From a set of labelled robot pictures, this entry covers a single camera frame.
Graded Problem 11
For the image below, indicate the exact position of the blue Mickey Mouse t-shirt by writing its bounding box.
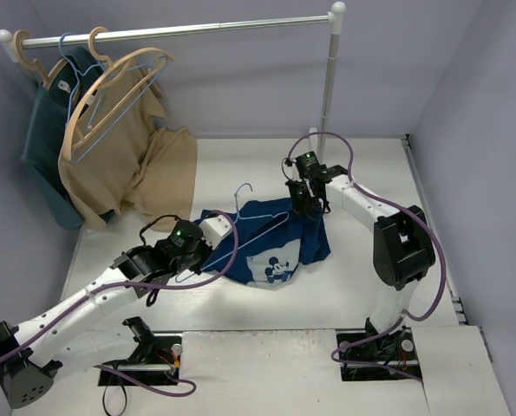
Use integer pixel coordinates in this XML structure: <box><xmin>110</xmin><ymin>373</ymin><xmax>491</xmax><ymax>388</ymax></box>
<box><xmin>225</xmin><ymin>198</ymin><xmax>330</xmax><ymax>290</ymax></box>

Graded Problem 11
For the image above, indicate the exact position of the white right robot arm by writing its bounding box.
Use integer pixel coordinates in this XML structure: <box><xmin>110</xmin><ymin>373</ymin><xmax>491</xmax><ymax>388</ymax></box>
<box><xmin>281</xmin><ymin>152</ymin><xmax>435</xmax><ymax>357</ymax></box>

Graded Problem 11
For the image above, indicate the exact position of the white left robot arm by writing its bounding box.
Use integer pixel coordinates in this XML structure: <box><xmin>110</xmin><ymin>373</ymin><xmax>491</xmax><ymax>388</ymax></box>
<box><xmin>0</xmin><ymin>211</ymin><xmax>238</xmax><ymax>410</ymax></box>

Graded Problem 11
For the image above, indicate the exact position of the beige hanging shirt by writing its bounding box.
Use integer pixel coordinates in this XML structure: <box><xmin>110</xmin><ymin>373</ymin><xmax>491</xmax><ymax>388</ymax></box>
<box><xmin>57</xmin><ymin>89</ymin><xmax>198</xmax><ymax>232</ymax></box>

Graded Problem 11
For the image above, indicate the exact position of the wooden hanger with beige shirt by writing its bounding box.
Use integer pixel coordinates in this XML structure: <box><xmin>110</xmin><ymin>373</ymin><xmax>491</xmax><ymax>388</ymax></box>
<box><xmin>62</xmin><ymin>27</ymin><xmax>174</xmax><ymax>161</ymax></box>

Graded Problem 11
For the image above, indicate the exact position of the dark teal hanging shirt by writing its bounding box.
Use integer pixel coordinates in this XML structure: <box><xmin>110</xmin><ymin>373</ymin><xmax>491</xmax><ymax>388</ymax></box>
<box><xmin>21</xmin><ymin>67</ymin><xmax>84</xmax><ymax>231</ymax></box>

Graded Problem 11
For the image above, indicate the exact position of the wooden hanger far left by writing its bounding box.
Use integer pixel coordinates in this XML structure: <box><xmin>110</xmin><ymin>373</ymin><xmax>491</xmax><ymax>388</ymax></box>
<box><xmin>12</xmin><ymin>29</ymin><xmax>83</xmax><ymax>105</ymax></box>

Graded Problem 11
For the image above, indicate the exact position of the silver clothes rack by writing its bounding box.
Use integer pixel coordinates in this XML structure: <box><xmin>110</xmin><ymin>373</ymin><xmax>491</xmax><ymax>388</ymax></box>
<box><xmin>0</xmin><ymin>2</ymin><xmax>346</xmax><ymax>158</ymax></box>

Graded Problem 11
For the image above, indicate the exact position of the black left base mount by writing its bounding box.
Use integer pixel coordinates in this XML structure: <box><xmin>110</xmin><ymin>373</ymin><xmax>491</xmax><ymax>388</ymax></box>
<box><xmin>103</xmin><ymin>317</ymin><xmax>183</xmax><ymax>387</ymax></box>

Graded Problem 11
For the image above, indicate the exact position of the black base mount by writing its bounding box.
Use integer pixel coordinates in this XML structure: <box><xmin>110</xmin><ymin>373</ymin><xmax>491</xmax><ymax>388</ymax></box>
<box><xmin>103</xmin><ymin>317</ymin><xmax>183</xmax><ymax>387</ymax></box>
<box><xmin>335</xmin><ymin>327</ymin><xmax>422</xmax><ymax>382</ymax></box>

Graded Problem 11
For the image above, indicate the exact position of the black looped strap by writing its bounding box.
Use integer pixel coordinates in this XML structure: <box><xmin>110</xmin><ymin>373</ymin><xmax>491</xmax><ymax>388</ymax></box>
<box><xmin>102</xmin><ymin>363</ymin><xmax>131</xmax><ymax>415</ymax></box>

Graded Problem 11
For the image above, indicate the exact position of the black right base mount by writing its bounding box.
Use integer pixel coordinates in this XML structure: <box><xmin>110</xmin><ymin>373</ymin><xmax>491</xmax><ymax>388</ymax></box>
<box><xmin>335</xmin><ymin>327</ymin><xmax>422</xmax><ymax>382</ymax></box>

